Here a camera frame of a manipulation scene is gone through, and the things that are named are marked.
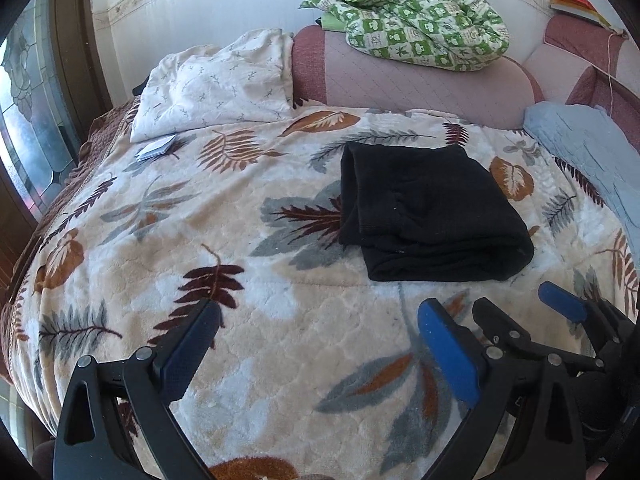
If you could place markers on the black pants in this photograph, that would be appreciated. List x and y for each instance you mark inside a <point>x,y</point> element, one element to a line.
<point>425,210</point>

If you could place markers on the small blue white packet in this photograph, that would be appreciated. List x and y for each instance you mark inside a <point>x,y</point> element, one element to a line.
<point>156,148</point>

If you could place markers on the white leaf print pillow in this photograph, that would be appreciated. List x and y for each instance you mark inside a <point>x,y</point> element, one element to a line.
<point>210,85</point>

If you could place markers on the pink padded headboard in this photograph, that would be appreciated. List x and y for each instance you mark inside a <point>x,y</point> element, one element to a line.
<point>400,90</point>

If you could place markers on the green white patterned quilt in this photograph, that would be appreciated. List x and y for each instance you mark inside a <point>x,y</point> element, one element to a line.
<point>425,25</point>

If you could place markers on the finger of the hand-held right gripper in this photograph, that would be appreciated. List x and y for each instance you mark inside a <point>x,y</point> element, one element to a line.
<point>562,302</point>
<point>495,320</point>

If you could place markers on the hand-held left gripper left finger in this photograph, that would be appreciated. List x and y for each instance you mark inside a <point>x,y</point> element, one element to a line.
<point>192,347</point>

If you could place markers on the light blue cloth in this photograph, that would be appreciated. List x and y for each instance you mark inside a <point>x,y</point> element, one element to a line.
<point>590,145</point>

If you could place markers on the leaf print fleece blanket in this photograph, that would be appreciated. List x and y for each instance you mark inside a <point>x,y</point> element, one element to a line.
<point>250,260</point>

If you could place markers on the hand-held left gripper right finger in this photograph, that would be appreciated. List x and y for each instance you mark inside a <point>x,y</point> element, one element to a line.
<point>450,355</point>

